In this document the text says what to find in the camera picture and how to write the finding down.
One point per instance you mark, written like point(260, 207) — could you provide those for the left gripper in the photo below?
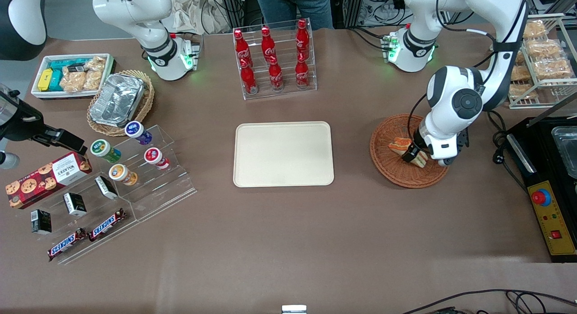
point(417, 144)

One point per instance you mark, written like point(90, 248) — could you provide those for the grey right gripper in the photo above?
point(22, 126)

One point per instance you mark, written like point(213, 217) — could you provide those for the triangular sandwich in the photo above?
point(396, 146)

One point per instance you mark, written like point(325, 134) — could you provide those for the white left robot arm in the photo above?
point(496, 16)

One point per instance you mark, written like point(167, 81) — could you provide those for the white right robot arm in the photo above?
point(153, 48)

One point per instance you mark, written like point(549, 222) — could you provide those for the round brown wicker basket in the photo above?
point(392, 169)

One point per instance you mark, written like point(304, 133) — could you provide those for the aluminium foil tray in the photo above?
point(117, 99)

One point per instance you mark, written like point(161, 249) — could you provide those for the oval tan wicker basket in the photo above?
point(146, 102)

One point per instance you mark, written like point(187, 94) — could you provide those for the beige rectangular tray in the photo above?
point(279, 154)

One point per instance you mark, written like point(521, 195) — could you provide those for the green lid yogurt cup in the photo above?
point(101, 148)

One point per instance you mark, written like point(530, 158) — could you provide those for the red cookie box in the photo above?
point(45, 178)

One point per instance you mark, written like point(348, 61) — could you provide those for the white rectangular bin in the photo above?
point(54, 95)

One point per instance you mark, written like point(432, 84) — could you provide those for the orange lid yogurt cup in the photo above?
point(118, 172)

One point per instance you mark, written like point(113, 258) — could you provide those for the small black carton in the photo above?
point(40, 221)
point(106, 187)
point(74, 205)

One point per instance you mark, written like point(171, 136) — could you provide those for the clear cracker packet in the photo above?
point(72, 81)
point(93, 77)

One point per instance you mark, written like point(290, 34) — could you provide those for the white round knob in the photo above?
point(8, 161)

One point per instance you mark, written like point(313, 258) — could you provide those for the teal small box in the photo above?
point(56, 80)
point(67, 63)

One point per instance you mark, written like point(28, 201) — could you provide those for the yellow small box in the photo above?
point(45, 79)

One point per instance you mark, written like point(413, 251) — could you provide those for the clear acrylic stepped riser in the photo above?
point(176, 178)
point(91, 205)

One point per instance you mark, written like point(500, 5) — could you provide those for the blue lid yogurt cup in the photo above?
point(135, 130)

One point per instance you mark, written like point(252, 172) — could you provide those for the red lid yogurt cup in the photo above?
point(153, 156)

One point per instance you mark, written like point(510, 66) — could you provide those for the snickers chocolate bar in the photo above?
point(66, 244)
point(107, 224)

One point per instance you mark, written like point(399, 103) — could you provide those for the wrapped bread packet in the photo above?
point(521, 57)
point(535, 29)
point(523, 90)
point(552, 69)
point(543, 48)
point(522, 72)

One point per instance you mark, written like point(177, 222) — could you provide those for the black appliance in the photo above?
point(541, 160)

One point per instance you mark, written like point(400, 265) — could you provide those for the red cola bottle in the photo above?
point(302, 39)
point(301, 72)
point(275, 76)
point(248, 79)
point(242, 50)
point(268, 45)

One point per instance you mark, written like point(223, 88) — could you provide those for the grey metal bar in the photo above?
point(552, 111)

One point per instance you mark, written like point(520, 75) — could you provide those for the clear acrylic bottle rack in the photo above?
point(285, 92)

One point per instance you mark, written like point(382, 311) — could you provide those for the yellow emergency stop control box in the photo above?
point(552, 214)

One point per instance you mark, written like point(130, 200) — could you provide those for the steel pan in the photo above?
point(568, 154)

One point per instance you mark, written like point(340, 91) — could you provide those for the white crumpled cloth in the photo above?
point(198, 16)

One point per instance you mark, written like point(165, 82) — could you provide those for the person in blue jeans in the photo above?
point(288, 7)

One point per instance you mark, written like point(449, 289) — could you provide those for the small silver device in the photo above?
point(294, 309)

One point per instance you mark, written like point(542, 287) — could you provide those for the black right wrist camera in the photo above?
point(22, 126)

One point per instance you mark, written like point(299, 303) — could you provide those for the black metal frame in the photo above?
point(234, 7)
point(354, 7)

